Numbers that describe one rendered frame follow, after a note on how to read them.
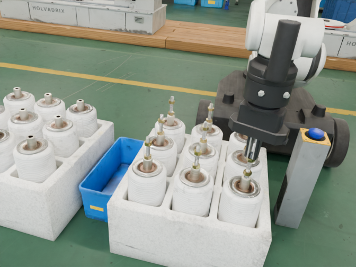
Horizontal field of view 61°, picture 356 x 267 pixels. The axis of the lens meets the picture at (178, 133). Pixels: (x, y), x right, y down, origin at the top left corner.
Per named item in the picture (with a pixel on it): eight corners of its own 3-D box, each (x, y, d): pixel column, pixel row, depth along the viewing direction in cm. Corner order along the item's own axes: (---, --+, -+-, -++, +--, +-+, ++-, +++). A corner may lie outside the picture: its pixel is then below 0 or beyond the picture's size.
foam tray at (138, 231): (151, 168, 114) (152, 127, 105) (255, 188, 108) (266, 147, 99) (109, 252, 81) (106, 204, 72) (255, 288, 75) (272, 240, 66)
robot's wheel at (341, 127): (313, 148, 135) (327, 108, 125) (325, 150, 135) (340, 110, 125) (323, 176, 118) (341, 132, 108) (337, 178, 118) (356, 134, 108)
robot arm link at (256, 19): (243, 57, 53) (246, 19, 62) (295, 63, 52) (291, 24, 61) (250, 23, 49) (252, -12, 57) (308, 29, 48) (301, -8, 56)
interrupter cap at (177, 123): (155, 119, 96) (155, 117, 95) (177, 117, 98) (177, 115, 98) (162, 131, 90) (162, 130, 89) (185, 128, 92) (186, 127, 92)
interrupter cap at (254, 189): (223, 178, 73) (224, 176, 73) (253, 177, 74) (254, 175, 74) (233, 199, 67) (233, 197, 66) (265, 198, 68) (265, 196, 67)
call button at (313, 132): (305, 132, 83) (308, 126, 82) (320, 135, 82) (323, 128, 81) (308, 140, 80) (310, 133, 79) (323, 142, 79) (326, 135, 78)
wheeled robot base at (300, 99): (212, 90, 179) (220, 33, 162) (301, 102, 173) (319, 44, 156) (199, 147, 125) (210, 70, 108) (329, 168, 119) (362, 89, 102)
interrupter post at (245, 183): (237, 184, 71) (239, 174, 70) (247, 184, 72) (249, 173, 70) (240, 191, 69) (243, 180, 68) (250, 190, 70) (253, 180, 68)
